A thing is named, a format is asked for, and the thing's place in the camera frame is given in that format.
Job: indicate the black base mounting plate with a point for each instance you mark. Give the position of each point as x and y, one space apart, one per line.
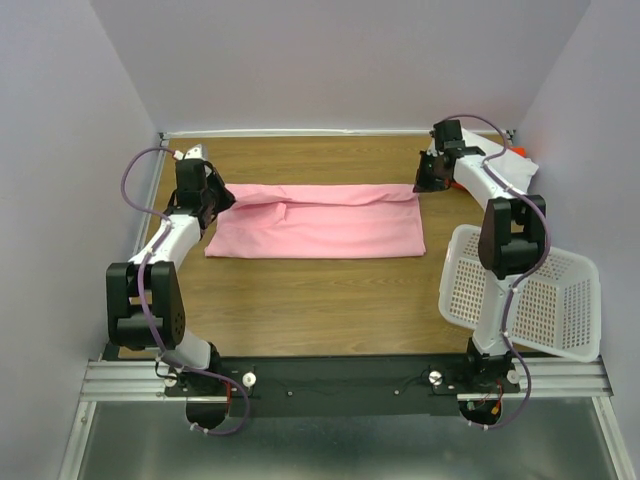
335 386

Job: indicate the white plastic laundry basket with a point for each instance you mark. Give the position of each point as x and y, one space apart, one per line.
556 310

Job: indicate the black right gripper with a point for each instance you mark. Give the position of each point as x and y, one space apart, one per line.
422 185

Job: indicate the white folded t shirt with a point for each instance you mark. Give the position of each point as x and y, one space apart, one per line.
514 168

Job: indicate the pink t shirt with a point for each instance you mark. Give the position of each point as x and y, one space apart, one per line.
319 222

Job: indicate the orange folded t shirt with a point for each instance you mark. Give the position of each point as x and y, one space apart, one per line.
518 150

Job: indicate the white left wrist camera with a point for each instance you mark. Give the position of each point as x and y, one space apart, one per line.
198 152

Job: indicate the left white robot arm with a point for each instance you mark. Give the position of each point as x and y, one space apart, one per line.
145 308

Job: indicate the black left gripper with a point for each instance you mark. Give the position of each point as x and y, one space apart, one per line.
228 199

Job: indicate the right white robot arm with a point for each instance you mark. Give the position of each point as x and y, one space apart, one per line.
514 241

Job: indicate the aluminium frame rail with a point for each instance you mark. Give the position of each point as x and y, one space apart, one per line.
134 381

